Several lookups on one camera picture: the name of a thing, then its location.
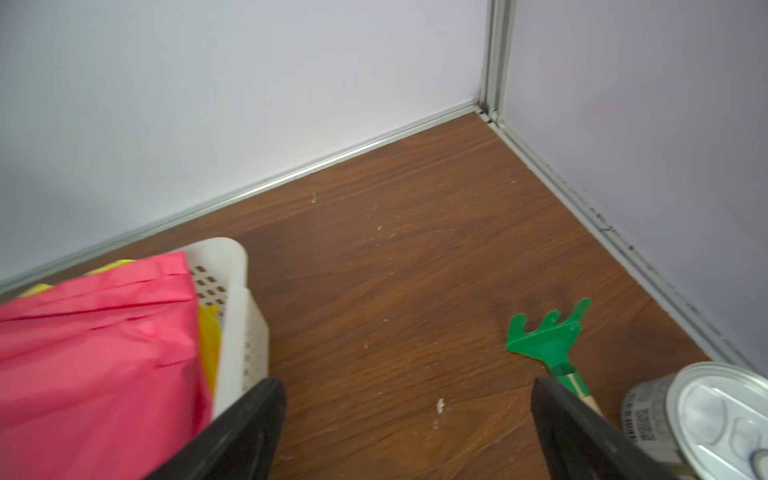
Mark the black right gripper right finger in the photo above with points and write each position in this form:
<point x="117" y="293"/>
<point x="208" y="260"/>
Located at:
<point x="577" y="443"/>

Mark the plain yellow raincoat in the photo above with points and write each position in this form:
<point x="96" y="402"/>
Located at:
<point x="210" y="334"/>

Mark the green toy rake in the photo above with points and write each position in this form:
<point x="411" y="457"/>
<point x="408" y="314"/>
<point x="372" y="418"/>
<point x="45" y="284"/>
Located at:
<point x="550" y="344"/>

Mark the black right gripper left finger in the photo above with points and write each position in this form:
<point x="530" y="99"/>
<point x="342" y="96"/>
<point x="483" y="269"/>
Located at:
<point x="240" y="443"/>

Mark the pink raincoat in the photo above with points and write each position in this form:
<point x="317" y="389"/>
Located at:
<point x="101" y="376"/>

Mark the white perforated plastic basket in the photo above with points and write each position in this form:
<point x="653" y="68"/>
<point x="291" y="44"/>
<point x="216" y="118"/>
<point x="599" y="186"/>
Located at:
<point x="219" y="268"/>

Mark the round metal tin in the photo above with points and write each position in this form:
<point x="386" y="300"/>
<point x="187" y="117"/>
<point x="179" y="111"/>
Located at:
<point x="707" y="421"/>

